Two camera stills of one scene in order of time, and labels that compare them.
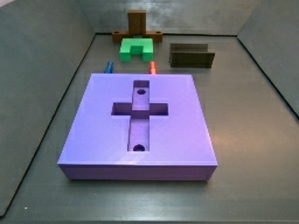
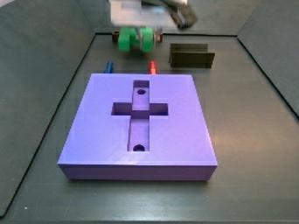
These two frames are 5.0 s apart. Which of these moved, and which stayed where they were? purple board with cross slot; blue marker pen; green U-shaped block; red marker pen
Moved: green U-shaped block
Stayed: red marker pen; blue marker pen; purple board with cross slot
